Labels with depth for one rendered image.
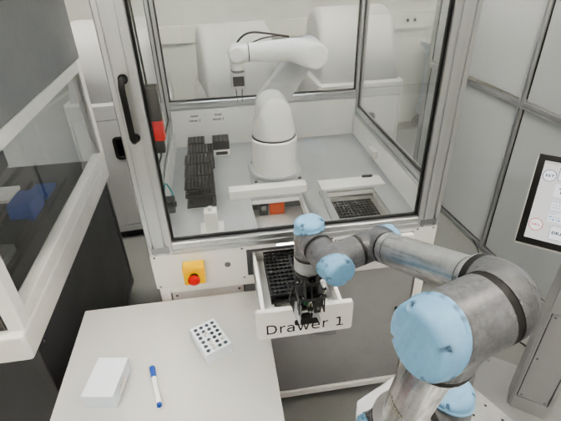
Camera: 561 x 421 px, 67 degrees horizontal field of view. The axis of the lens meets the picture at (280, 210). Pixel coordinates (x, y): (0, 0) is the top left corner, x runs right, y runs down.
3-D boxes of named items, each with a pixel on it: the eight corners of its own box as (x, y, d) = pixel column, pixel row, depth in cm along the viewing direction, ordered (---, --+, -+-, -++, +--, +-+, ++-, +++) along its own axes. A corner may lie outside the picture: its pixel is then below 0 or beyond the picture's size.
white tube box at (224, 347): (232, 351, 131) (231, 342, 129) (208, 364, 128) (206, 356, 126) (214, 326, 140) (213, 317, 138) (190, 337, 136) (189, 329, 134)
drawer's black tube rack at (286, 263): (325, 303, 137) (326, 288, 134) (271, 310, 135) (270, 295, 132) (310, 261, 156) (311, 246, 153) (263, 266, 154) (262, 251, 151)
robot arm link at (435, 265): (578, 256, 61) (381, 211, 106) (521, 282, 57) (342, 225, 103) (583, 328, 63) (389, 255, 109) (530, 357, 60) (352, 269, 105)
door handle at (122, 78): (138, 148, 117) (123, 78, 107) (129, 149, 117) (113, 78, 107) (141, 141, 121) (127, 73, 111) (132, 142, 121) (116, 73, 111)
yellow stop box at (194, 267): (205, 284, 146) (203, 268, 142) (184, 286, 145) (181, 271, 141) (205, 275, 150) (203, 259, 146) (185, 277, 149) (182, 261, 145)
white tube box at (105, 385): (116, 408, 116) (112, 397, 113) (85, 408, 116) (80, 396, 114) (131, 368, 127) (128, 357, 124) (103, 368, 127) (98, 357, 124)
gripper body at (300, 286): (297, 317, 113) (297, 283, 106) (291, 295, 120) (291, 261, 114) (325, 313, 114) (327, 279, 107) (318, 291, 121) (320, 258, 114)
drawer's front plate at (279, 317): (351, 327, 131) (353, 301, 125) (257, 340, 127) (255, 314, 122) (350, 323, 132) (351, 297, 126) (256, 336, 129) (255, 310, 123)
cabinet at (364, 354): (406, 388, 204) (435, 256, 162) (189, 422, 193) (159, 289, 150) (350, 263, 284) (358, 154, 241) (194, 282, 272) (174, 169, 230)
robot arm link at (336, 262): (371, 251, 94) (344, 225, 102) (325, 267, 90) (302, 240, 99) (369, 277, 98) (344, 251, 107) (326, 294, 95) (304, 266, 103)
